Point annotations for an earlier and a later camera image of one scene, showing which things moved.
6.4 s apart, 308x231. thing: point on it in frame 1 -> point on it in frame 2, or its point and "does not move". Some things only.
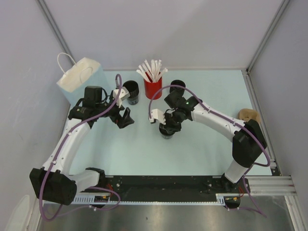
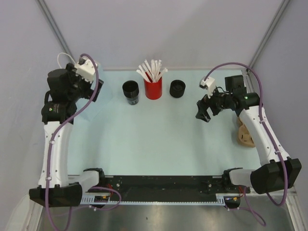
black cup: x=177 y=82 does not move
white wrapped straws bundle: x=151 y=70 does not move
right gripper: x=178 y=128 -> x=205 y=103
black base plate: x=162 y=188 does not move
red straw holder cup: x=151 y=88 does not move
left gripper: x=121 y=121 -> x=89 y=92
